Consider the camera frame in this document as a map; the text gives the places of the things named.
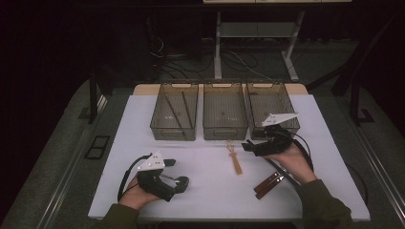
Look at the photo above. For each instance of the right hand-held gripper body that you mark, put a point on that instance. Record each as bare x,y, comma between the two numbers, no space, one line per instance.
275,143

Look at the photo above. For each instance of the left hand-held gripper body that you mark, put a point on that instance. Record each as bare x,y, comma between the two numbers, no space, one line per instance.
154,184

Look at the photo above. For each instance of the amber translucent plastic spoon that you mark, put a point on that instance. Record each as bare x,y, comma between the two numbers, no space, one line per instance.
236,167

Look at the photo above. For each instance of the translucent grey plastic bin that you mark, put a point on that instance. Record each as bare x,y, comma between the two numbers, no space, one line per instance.
224,111
264,101
168,108

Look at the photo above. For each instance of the dark brown chopstick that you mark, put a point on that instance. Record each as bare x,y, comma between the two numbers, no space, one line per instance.
187,110
174,112

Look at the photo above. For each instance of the person's left hand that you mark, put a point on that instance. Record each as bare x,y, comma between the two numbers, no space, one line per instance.
133,197

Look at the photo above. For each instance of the person's right hand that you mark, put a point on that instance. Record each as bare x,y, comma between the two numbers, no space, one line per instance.
293,162

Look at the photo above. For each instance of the white table board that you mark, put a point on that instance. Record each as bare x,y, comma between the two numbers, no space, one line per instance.
207,197

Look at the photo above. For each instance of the wooden table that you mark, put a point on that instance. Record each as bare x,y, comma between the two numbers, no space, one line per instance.
143,90

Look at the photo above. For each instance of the black upright stand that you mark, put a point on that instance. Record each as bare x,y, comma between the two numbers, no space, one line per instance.
354,101
93,95

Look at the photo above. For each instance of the black slanted stand leg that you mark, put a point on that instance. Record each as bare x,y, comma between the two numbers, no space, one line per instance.
347,79

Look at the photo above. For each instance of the grey metal stand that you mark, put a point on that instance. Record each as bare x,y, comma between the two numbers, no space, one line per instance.
217,47

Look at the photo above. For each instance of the aluminium floor rail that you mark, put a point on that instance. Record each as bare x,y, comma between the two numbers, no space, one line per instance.
70,165
380,173

